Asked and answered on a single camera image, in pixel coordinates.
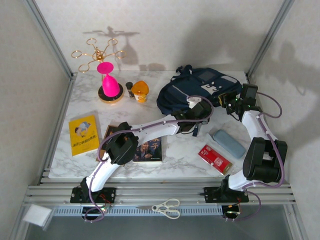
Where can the brown cover book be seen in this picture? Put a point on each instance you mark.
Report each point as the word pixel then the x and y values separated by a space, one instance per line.
pixel 109 131

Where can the red packet in clear wrap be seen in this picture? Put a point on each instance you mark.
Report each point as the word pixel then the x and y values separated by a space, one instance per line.
pixel 215 158

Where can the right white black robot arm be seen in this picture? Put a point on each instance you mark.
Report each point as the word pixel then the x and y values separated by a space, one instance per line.
pixel 250 125

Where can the aluminium grooved frame rail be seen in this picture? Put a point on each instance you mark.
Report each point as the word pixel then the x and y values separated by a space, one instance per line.
pixel 160 192

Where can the dark book with old man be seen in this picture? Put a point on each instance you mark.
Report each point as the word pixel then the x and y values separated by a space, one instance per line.
pixel 150 150

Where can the small circuit board green LED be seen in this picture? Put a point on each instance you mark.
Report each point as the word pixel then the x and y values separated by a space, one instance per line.
pixel 231 212
pixel 93 211

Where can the small dark bottle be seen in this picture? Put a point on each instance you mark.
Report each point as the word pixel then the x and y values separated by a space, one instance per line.
pixel 129 90

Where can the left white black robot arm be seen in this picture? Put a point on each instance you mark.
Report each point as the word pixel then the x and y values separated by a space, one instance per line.
pixel 155 128

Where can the cup with orange lid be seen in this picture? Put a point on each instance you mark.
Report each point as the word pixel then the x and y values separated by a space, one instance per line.
pixel 140 88

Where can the yellow cartoon cover book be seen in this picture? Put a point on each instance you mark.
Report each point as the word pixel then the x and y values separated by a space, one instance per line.
pixel 85 140

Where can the grey blue glasses case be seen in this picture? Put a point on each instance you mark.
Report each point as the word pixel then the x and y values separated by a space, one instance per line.
pixel 228 143

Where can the aluminium frame post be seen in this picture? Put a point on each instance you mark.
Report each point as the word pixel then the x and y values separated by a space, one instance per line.
pixel 47 35
pixel 270 35

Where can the white card in plastic sleeve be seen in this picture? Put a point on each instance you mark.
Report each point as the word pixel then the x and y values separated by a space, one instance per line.
pixel 36 215

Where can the aluminium side rail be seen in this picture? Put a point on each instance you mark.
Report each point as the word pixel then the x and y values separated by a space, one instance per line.
pixel 60 120

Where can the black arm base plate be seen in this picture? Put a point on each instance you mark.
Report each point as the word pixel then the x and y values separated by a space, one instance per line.
pixel 108 193
pixel 212 193

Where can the pink wine glass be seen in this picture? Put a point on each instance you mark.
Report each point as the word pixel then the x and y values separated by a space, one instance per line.
pixel 110 86

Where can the navy blue student backpack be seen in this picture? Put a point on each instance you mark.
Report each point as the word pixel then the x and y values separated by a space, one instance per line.
pixel 200 85

